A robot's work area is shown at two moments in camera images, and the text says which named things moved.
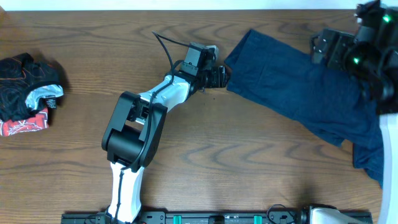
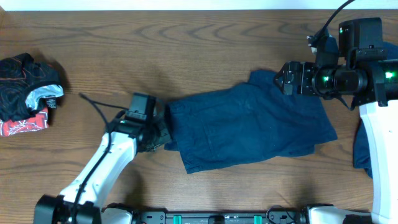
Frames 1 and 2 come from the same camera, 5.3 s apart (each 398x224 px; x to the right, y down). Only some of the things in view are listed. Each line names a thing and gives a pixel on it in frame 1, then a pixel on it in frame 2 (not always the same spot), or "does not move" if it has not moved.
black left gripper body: x=221 y=76 to x=162 y=130
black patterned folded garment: x=27 y=85 does not move
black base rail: x=226 y=217 does not move
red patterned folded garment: x=38 y=121 does not move
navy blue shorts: x=329 y=101 to x=249 y=123
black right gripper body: x=343 y=44 to x=306 y=70
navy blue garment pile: x=370 y=156 does not move
